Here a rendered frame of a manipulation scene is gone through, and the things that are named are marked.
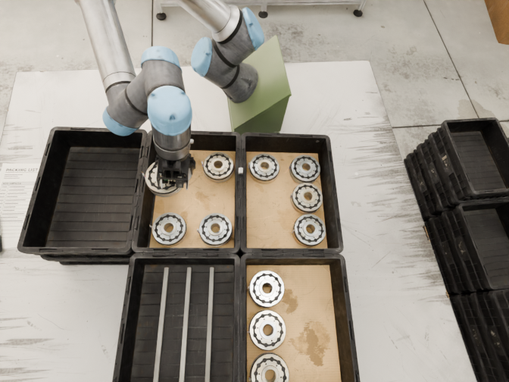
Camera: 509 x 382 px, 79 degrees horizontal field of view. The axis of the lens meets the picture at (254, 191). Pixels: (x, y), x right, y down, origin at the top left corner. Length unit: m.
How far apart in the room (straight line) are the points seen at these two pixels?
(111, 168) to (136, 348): 0.57
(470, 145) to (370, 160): 0.73
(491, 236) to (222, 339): 1.45
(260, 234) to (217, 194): 0.20
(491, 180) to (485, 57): 1.65
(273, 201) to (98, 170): 0.60
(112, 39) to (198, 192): 0.50
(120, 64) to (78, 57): 2.00
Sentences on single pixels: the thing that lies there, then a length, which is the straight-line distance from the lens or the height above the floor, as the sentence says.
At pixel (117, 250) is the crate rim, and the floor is 0.93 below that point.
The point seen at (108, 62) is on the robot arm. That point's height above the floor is 1.26.
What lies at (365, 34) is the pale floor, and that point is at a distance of 3.02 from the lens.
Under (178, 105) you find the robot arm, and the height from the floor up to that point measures 1.35.
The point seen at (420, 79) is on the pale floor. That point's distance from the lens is 2.88.
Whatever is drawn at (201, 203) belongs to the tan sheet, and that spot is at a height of 0.83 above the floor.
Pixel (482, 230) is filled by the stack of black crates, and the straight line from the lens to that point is 1.93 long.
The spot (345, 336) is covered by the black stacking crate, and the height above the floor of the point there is 0.90.
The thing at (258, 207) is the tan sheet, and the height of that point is 0.83.
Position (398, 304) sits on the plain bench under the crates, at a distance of 1.23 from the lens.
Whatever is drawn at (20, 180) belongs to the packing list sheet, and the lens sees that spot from 1.42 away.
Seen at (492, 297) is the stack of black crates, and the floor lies 0.48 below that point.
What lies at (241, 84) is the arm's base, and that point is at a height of 0.91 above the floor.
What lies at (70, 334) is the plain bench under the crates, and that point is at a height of 0.70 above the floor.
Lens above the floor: 1.79
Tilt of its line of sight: 67 degrees down
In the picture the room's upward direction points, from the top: 11 degrees clockwise
